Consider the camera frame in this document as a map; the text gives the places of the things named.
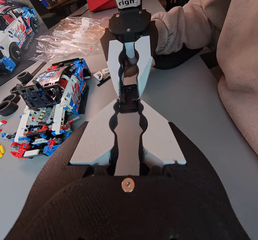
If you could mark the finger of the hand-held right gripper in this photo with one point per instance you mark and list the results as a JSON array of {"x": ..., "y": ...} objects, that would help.
[
  {"x": 113, "y": 62},
  {"x": 146, "y": 62}
]

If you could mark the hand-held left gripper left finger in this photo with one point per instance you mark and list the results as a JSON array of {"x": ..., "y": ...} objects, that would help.
[{"x": 94, "y": 143}]

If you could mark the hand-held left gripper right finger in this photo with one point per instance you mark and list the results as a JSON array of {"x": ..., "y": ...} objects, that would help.
[{"x": 161, "y": 143}]

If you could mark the white curved brick panel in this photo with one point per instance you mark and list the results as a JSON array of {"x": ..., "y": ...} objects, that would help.
[
  {"x": 106, "y": 71},
  {"x": 98, "y": 75}
]

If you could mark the black brick assembly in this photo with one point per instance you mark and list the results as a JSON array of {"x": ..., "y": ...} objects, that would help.
[{"x": 129, "y": 100}]

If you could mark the toy brick race car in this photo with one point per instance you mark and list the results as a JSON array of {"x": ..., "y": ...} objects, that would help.
[{"x": 50, "y": 106}]

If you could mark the person's right forearm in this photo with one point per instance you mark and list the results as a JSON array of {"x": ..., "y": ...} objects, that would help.
[{"x": 181, "y": 28}]

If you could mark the grey desk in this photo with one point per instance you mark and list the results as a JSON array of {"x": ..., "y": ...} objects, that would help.
[{"x": 181, "y": 102}]

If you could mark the person's right hand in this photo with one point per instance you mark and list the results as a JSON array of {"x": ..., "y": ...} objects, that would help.
[{"x": 131, "y": 70}]

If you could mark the dark brick beam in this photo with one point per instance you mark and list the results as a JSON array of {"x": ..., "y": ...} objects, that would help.
[{"x": 103, "y": 81}]

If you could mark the pile of clear plastic bags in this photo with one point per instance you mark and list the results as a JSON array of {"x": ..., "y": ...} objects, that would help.
[{"x": 68, "y": 38}]

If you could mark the cluster of mixed small bricks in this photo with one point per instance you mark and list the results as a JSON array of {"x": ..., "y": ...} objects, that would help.
[{"x": 8, "y": 135}]

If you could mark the yellow brick piece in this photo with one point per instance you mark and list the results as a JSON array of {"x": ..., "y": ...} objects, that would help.
[{"x": 1, "y": 150}]

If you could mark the red and white brick piece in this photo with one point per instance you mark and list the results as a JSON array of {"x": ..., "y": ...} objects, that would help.
[{"x": 3, "y": 122}]

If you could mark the printed toy car box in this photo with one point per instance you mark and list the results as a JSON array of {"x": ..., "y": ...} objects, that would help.
[{"x": 16, "y": 32}]

